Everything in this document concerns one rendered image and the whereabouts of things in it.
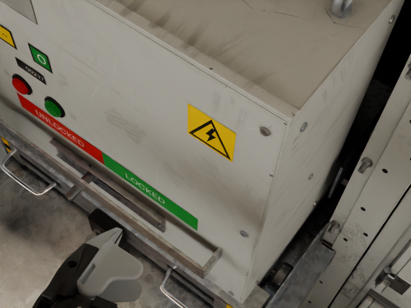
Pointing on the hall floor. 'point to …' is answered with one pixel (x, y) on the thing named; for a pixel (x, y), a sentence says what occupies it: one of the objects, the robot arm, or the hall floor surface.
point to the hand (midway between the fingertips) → (107, 237)
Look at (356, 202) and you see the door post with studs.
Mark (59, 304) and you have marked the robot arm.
